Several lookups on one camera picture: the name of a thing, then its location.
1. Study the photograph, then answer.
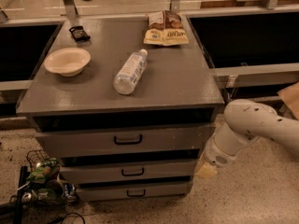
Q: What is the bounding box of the small black snack packet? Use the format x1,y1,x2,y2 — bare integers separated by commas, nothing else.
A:
69,26,91,42

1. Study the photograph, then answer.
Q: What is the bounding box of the grey bottom drawer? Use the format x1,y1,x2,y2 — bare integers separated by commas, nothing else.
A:
77,181,192,202

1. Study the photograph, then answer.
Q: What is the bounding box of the grey top drawer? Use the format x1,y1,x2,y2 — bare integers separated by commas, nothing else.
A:
36,125,215,158

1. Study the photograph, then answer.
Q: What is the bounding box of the grey drawer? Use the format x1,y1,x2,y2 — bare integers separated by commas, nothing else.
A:
36,125,215,158
77,181,192,202
61,159,197,185

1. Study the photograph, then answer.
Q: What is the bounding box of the white bowl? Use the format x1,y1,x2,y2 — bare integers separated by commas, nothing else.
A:
44,48,91,77

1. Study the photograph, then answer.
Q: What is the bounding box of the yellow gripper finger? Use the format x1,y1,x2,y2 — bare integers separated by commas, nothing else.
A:
195,162,218,179
194,152,206,175

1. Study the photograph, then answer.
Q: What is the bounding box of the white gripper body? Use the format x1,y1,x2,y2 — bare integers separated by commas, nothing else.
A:
204,137,235,167

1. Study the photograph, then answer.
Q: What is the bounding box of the green chip bag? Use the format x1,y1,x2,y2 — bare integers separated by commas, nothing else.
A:
27,158,61,184

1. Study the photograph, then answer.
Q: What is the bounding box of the grey drawer cabinet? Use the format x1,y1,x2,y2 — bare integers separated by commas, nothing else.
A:
17,18,223,189

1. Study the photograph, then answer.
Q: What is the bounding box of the yellow brown chip bag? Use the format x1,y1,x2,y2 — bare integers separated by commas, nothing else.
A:
144,10,189,47

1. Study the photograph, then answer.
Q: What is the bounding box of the clear plastic water bottle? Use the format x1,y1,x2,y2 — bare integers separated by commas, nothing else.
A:
113,49,148,95

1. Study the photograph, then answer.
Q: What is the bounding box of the blue soda can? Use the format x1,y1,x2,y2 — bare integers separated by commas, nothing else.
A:
64,184,77,203

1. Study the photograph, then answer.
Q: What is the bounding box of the brown cardboard box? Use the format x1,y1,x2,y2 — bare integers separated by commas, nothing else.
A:
278,82,299,120

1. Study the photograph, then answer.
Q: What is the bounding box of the black floor cable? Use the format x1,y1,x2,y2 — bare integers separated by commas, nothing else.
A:
46,212,86,224

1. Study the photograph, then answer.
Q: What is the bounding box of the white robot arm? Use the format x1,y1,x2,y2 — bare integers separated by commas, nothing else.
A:
194,99,299,179

